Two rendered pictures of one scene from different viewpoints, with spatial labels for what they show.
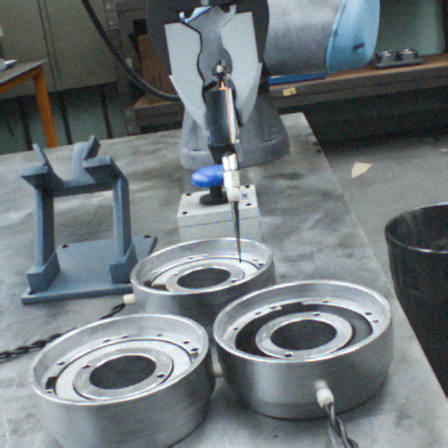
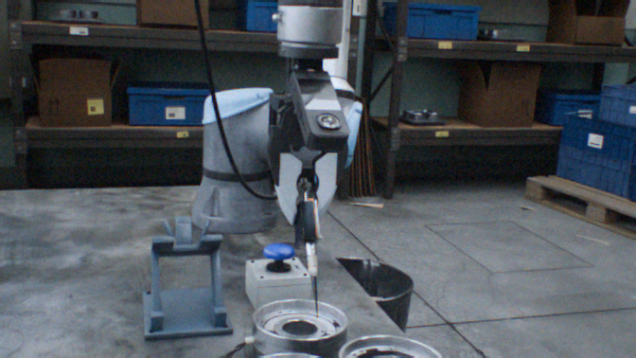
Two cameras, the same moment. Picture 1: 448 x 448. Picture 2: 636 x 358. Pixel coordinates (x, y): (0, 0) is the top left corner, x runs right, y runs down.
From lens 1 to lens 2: 36 cm
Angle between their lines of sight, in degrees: 21
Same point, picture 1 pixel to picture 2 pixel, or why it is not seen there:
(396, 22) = (279, 83)
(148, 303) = (275, 345)
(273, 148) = (272, 220)
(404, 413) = not seen: outside the picture
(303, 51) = (309, 154)
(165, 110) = (59, 135)
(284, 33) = not seen: hidden behind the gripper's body
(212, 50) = (239, 142)
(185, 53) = (291, 173)
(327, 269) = (362, 324)
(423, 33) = not seen: hidden behind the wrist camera
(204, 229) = (274, 290)
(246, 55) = (328, 180)
